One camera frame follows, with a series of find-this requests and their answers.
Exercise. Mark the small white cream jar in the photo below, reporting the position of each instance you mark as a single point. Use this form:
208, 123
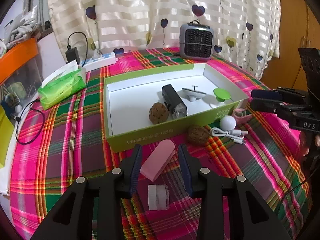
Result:
158, 197

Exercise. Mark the green round cap gadget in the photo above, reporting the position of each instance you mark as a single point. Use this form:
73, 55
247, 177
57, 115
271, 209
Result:
221, 94

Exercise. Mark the cream striped heart curtain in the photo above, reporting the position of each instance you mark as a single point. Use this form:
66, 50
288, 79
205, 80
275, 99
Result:
246, 32

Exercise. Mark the black power adapter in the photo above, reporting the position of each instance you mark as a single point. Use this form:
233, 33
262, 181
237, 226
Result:
72, 54

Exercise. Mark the black camera box right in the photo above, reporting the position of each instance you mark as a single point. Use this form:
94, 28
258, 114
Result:
310, 62

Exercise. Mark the white work gloves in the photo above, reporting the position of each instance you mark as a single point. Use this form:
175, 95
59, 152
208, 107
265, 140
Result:
20, 33

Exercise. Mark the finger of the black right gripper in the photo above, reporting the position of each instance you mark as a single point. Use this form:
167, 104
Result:
280, 93
272, 107

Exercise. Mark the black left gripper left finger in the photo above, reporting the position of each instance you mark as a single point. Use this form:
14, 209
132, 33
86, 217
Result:
72, 215

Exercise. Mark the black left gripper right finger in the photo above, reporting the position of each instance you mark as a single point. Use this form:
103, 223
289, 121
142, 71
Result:
250, 217

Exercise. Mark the green tissue pack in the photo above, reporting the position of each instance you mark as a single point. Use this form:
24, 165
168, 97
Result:
64, 82

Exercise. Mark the green white cardboard box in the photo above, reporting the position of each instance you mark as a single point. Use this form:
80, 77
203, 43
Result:
128, 98

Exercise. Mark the pink oblong case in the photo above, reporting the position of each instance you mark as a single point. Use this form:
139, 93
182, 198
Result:
158, 160

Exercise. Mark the white power strip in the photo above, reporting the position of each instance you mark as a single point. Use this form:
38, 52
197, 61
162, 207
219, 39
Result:
103, 61

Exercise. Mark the black flashlight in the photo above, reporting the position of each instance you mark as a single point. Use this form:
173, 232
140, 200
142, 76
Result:
173, 102

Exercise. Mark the orange plastic bin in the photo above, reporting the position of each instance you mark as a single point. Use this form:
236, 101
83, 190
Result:
17, 57

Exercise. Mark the white ball camera gadget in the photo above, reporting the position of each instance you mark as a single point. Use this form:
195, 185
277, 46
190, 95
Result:
227, 123

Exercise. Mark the pink clip holder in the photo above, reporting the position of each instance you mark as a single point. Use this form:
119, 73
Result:
241, 115

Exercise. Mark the pink plaid tablecloth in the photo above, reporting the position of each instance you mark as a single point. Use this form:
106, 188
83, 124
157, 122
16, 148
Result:
68, 141

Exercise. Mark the yellow cardboard box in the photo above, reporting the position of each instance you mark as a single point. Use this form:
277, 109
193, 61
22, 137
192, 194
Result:
6, 130

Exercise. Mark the wooden wardrobe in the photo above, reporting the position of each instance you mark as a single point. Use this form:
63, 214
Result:
298, 28

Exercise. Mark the grey portable fan heater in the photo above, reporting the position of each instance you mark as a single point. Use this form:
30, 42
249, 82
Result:
196, 41

